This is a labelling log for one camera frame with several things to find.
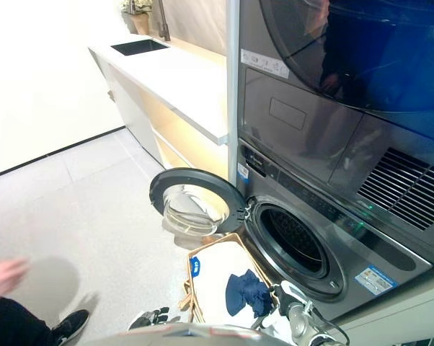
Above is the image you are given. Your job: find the green potted plant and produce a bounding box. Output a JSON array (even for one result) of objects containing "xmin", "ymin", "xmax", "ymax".
[{"xmin": 120, "ymin": 0, "xmax": 154, "ymax": 15}]

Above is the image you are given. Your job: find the woven tan laundry basket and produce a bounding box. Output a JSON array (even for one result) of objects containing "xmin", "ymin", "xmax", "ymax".
[{"xmin": 177, "ymin": 232, "xmax": 286, "ymax": 325}]

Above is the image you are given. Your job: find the black rectangular sink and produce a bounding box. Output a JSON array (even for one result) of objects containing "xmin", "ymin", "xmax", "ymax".
[{"xmin": 110, "ymin": 38, "xmax": 171, "ymax": 57}]

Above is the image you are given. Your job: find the white dryer instruction sticker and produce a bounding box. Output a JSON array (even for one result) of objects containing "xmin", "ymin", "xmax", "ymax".
[{"xmin": 240, "ymin": 49, "xmax": 290, "ymax": 79}]

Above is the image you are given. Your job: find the grey front-load washing machine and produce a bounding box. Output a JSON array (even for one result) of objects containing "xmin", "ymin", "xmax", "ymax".
[{"xmin": 236, "ymin": 136, "xmax": 434, "ymax": 322}]

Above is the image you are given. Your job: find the silver robot torso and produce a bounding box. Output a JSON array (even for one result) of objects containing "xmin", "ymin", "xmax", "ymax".
[{"xmin": 76, "ymin": 322, "xmax": 286, "ymax": 346}]

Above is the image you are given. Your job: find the white countertop cabinet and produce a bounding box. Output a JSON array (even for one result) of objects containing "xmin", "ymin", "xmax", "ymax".
[{"xmin": 88, "ymin": 34, "xmax": 229, "ymax": 170}]

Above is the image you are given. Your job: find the person's black trouser leg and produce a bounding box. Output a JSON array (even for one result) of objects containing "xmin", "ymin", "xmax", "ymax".
[{"xmin": 0, "ymin": 297, "xmax": 56, "ymax": 346}]

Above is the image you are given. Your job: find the person's bare hand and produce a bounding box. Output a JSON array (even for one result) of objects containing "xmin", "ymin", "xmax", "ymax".
[{"xmin": 0, "ymin": 258, "xmax": 30, "ymax": 300}]

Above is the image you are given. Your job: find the black sneaker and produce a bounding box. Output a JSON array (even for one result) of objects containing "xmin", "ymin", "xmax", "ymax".
[{"xmin": 52, "ymin": 309, "xmax": 91, "ymax": 346}]

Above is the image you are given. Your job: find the navy blue garment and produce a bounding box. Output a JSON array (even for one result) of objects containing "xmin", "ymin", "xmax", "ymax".
[{"xmin": 225, "ymin": 269, "xmax": 274, "ymax": 319}]

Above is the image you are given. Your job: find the dark metal faucet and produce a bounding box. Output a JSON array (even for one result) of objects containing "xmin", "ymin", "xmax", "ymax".
[{"xmin": 154, "ymin": 0, "xmax": 171, "ymax": 41}]

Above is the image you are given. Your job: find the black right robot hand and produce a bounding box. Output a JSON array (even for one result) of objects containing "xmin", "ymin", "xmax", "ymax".
[{"xmin": 269, "ymin": 280, "xmax": 310, "ymax": 307}]

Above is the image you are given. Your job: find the round glass washer door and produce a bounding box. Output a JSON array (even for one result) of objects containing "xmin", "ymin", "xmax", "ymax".
[{"xmin": 149, "ymin": 167, "xmax": 249, "ymax": 241}]

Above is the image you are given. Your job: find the blue white energy label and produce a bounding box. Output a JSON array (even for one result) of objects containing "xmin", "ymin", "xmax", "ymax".
[{"xmin": 354, "ymin": 265, "xmax": 399, "ymax": 296}]

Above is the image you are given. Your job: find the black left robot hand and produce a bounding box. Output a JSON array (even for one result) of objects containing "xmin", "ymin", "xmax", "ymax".
[{"xmin": 128, "ymin": 306, "xmax": 182, "ymax": 331}]

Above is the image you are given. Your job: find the beige plant pot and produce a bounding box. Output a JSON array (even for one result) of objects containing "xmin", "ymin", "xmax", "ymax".
[{"xmin": 130, "ymin": 12, "xmax": 151, "ymax": 35}]

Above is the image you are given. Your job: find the white vertical side panel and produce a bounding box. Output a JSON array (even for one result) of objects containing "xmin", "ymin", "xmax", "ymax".
[{"xmin": 226, "ymin": 0, "xmax": 239, "ymax": 185}]

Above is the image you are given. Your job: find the grey stacked dryer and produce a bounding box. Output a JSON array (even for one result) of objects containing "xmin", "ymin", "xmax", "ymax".
[{"xmin": 237, "ymin": 0, "xmax": 434, "ymax": 264}]

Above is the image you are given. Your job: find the white fabric basket liner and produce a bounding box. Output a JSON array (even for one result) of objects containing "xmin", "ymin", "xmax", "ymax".
[{"xmin": 190, "ymin": 239, "xmax": 286, "ymax": 336}]

